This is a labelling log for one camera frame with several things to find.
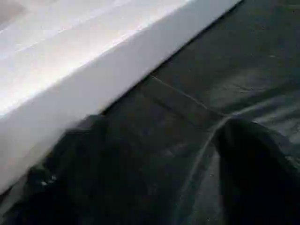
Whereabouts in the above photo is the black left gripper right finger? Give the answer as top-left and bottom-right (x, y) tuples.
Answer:
(213, 117), (300, 225)

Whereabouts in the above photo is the white plastic table top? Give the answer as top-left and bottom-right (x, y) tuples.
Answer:
(0, 0), (243, 195)

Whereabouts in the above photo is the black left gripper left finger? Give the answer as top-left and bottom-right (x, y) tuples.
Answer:
(0, 114), (112, 225)

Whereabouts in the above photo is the black work mat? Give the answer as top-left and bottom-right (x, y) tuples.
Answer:
(0, 0), (300, 225)

